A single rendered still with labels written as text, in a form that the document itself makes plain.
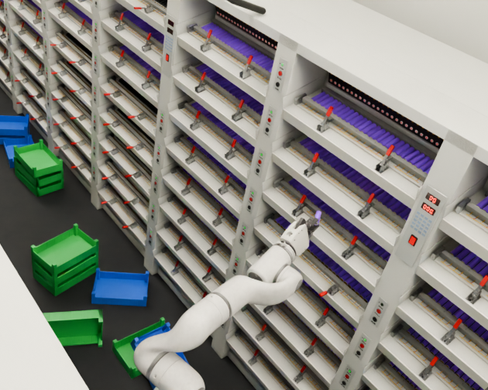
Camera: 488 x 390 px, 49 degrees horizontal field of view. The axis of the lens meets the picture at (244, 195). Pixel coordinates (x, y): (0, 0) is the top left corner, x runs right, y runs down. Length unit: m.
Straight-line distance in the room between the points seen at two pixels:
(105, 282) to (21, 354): 2.46
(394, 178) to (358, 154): 0.15
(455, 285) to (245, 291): 0.64
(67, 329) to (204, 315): 1.56
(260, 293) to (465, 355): 0.67
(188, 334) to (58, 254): 1.82
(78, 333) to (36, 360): 2.19
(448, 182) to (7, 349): 1.22
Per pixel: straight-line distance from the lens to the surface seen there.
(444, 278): 1.75
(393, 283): 1.85
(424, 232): 1.70
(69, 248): 3.20
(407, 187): 1.72
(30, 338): 0.80
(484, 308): 1.73
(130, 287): 3.21
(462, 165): 1.58
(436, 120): 1.60
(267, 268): 1.66
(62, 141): 4.10
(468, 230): 1.65
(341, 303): 2.07
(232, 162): 2.29
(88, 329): 2.95
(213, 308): 1.48
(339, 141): 1.84
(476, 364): 1.84
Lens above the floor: 2.35
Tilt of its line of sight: 36 degrees down
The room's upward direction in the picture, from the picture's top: 12 degrees clockwise
